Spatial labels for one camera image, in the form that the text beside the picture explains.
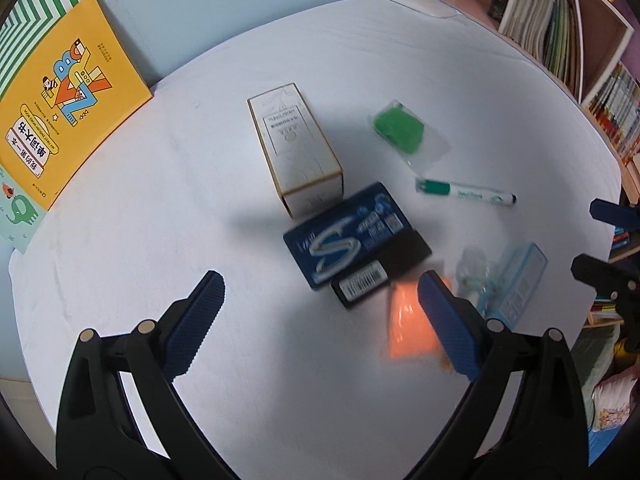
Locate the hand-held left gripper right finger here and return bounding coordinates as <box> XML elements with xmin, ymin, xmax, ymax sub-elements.
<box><xmin>407</xmin><ymin>270</ymin><xmax>593</xmax><ymax>480</ymax></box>

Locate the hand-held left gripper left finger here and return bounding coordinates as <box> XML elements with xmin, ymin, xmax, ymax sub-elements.
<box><xmin>56</xmin><ymin>270</ymin><xmax>241</xmax><ymax>480</ymax></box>

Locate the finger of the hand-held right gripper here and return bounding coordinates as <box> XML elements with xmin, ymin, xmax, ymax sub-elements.
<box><xmin>589</xmin><ymin>199</ymin><xmax>640</xmax><ymax>234</ymax></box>
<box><xmin>571</xmin><ymin>254</ymin><xmax>640</xmax><ymax>307</ymax></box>

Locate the small black box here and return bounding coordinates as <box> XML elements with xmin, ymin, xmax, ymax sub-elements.
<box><xmin>330</xmin><ymin>230</ymin><xmax>433</xmax><ymax>311</ymax></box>

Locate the green clay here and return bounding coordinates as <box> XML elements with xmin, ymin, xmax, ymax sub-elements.
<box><xmin>367</xmin><ymin>97</ymin><xmax>451</xmax><ymax>168</ymax></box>

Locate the orange plastic bag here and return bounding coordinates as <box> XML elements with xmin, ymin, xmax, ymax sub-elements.
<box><xmin>385</xmin><ymin>260</ymin><xmax>458</xmax><ymax>376</ymax></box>

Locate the clear crumpled plastic wrapper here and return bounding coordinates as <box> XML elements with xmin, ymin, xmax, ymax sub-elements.
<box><xmin>457</xmin><ymin>245</ymin><xmax>501</xmax><ymax>306</ymax></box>

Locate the light blue carton box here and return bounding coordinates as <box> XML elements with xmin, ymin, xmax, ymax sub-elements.
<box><xmin>482</xmin><ymin>241</ymin><xmax>549</xmax><ymax>333</ymax></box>

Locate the grey green rug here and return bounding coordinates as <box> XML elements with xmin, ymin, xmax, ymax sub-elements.
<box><xmin>570</xmin><ymin>327</ymin><xmax>623</xmax><ymax>393</ymax></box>

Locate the row of colourful books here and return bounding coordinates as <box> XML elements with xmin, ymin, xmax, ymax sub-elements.
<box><xmin>587</xmin><ymin>62</ymin><xmax>640</xmax><ymax>168</ymax></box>

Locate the patterned white cloth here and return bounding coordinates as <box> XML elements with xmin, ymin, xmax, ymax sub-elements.
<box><xmin>590</xmin><ymin>372</ymin><xmax>640</xmax><ymax>432</ymax></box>

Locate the dark blue gum packet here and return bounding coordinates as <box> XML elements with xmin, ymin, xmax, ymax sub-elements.
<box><xmin>282</xmin><ymin>181</ymin><xmax>416</xmax><ymax>292</ymax></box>

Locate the green white marker pen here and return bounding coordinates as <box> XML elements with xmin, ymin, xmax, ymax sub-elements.
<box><xmin>415</xmin><ymin>177</ymin><xmax>518</xmax><ymax>208</ymax></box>

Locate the wooden bookshelf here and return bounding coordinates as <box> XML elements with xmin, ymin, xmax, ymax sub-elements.
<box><xmin>497</xmin><ymin>0</ymin><xmax>640</xmax><ymax>211</ymax></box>

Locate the row of thin pale books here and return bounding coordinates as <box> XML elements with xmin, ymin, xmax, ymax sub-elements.
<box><xmin>505</xmin><ymin>0</ymin><xmax>586</xmax><ymax>102</ymax></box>

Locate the tall white carton box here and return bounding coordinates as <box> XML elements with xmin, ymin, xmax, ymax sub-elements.
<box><xmin>246</xmin><ymin>81</ymin><xmax>346</xmax><ymax>219</ymax></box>

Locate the light green elephant book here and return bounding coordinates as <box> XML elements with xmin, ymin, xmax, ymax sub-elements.
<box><xmin>0</xmin><ymin>162</ymin><xmax>49</xmax><ymax>255</ymax></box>

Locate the yellow picture book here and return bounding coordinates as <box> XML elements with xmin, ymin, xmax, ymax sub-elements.
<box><xmin>0</xmin><ymin>0</ymin><xmax>155</xmax><ymax>212</ymax></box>

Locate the green striped white poster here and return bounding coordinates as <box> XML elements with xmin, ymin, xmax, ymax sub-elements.
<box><xmin>0</xmin><ymin>0</ymin><xmax>92</xmax><ymax>102</ymax></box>

